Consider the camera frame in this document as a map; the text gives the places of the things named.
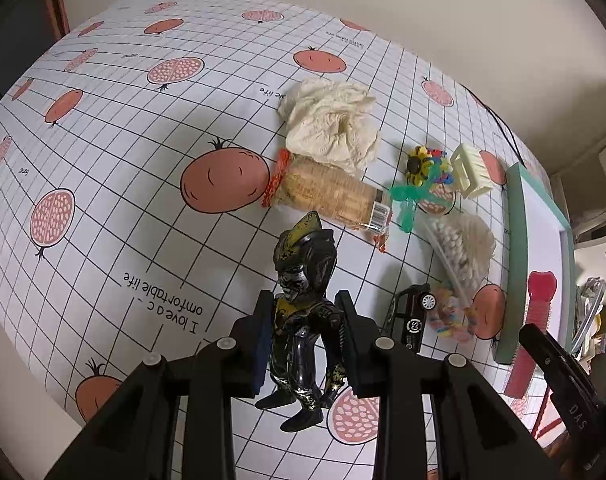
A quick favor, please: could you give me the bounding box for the pastel fuzzy twisted ring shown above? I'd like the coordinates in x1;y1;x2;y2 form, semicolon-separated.
427;282;477;344

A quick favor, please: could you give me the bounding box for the black toy car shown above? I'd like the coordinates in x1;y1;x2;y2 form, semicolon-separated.
382;284;437;353

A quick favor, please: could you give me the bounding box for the black gold robot figure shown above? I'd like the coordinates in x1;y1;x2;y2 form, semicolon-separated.
256;210;346;434

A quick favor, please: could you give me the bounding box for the white tray with green rim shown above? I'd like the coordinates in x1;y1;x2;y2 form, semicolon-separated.
493;162;577;399

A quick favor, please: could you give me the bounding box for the cream plastic toy chair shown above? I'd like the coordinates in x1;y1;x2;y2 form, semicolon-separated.
451;144;493;198

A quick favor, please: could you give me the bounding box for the pomegranate print grid bedsheet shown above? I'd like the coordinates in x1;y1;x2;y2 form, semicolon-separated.
0;0;544;479

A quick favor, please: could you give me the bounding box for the packaged biscuit roll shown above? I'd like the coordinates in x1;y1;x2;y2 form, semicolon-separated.
262;148;392;252

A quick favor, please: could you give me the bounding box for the colourful flower toy green stem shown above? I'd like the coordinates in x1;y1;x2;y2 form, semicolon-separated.
390;145;456;233

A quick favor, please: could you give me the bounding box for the crumpled cream cloth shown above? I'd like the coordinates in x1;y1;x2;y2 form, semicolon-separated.
278;78;380;177

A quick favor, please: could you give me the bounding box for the black thin cable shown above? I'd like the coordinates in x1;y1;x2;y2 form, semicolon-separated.
457;81;527;166

